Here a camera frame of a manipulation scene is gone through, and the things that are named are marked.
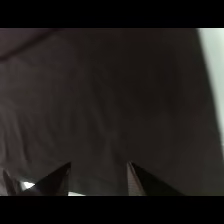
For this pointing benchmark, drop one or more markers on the dark brown garment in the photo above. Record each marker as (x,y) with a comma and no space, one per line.
(110,100)

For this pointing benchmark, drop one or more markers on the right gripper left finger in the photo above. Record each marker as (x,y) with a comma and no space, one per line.
(55,182)

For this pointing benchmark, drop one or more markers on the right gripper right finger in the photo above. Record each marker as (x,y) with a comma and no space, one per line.
(146,183)

